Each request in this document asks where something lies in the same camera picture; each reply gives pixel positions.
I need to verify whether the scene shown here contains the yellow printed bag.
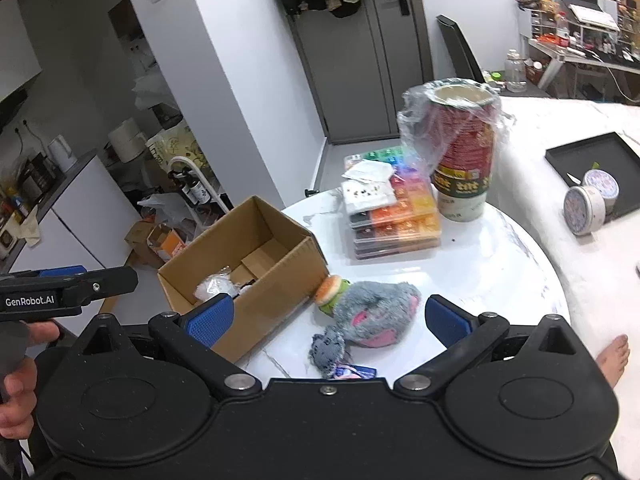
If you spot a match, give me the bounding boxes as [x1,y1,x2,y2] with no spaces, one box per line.
[145,122,211,181]

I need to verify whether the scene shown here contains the grey door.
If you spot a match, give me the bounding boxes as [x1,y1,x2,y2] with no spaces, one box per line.
[285,0,433,143]

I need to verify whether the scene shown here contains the white paper sachet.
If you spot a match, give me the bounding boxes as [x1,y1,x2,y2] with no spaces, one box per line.
[341,160,393,184]

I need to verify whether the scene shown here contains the clear plastic bag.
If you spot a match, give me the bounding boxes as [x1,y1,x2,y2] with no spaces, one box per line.
[397,77,516,183]

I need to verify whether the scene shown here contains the person's left hand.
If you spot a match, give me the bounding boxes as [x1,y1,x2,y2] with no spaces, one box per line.
[0,322,62,442]

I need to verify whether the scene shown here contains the black tray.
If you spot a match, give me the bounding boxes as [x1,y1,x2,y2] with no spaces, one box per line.
[544,131,640,221]

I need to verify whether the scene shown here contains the orange carton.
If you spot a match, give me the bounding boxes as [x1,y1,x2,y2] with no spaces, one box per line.
[147,222,188,266]

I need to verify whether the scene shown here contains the red paper canister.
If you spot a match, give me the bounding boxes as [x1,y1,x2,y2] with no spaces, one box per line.
[430,79,501,222]

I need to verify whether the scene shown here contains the white kitchen cabinet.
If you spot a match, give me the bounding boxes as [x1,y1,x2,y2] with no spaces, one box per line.
[0,152,166,311]

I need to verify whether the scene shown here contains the round patterned tin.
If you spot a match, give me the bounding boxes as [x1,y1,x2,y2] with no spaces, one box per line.
[582,169,621,216]
[563,186,607,236]

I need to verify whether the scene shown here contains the brown floor cardboard box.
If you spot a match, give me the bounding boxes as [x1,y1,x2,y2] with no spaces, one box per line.
[124,220,166,268]

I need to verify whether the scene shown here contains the white desk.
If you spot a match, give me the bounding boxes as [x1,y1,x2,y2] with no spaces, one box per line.
[527,35,640,100]

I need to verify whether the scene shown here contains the burger frog plush toy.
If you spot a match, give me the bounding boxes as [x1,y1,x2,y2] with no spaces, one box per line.
[314,275,353,317]

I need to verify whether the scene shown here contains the small drawer organizer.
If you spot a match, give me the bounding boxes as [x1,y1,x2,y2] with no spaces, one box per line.
[530,0,558,41]

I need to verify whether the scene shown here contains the white keyboard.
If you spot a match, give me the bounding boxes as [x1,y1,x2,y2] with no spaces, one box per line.
[567,2,621,29]

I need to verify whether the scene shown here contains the dark glass bottles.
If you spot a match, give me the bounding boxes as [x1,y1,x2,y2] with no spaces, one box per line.
[170,170,211,206]

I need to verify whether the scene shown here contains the clear glass jar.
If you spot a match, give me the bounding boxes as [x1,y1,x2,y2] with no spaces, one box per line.
[505,49,526,93]

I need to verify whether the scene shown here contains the person's bare foot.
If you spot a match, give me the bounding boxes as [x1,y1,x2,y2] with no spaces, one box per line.
[595,334,631,391]

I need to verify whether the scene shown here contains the colourful bead organizer box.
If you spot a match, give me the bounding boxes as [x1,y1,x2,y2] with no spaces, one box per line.
[342,146,443,261]

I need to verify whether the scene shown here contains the white paper roll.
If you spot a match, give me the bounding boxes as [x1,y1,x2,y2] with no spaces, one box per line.
[107,117,148,163]

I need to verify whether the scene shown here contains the small grey plush mouse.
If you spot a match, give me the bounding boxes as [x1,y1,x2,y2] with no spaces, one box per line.
[308,327,377,381]

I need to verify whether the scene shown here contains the black chair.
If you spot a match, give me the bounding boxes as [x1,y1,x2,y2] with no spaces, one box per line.
[436,14,485,83]

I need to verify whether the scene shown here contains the crumpled clear floor bag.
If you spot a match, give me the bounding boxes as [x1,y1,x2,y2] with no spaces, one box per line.
[137,192,201,226]

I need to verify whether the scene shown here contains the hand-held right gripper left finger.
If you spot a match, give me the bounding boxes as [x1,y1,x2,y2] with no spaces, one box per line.
[75,294,262,398]

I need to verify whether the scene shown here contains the white cable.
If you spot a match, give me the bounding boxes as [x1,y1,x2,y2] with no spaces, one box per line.
[585,47,640,106]

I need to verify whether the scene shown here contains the white plastic bag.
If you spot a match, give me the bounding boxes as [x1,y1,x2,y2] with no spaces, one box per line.
[194,271,243,303]

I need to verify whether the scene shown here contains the white kettle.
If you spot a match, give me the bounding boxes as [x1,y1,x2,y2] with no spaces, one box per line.
[47,135,78,173]

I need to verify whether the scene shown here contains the grey pink plush toy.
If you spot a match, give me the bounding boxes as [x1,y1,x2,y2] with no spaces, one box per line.
[332,281,422,350]

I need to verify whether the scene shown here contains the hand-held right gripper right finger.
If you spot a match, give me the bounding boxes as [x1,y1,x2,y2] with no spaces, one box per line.
[394,294,583,398]

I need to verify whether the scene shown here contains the white wire rack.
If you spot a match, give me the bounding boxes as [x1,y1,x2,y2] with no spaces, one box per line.
[167,156,236,211]

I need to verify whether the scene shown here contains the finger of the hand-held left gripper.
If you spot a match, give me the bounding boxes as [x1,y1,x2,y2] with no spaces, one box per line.
[64,266,139,307]
[36,265,88,279]

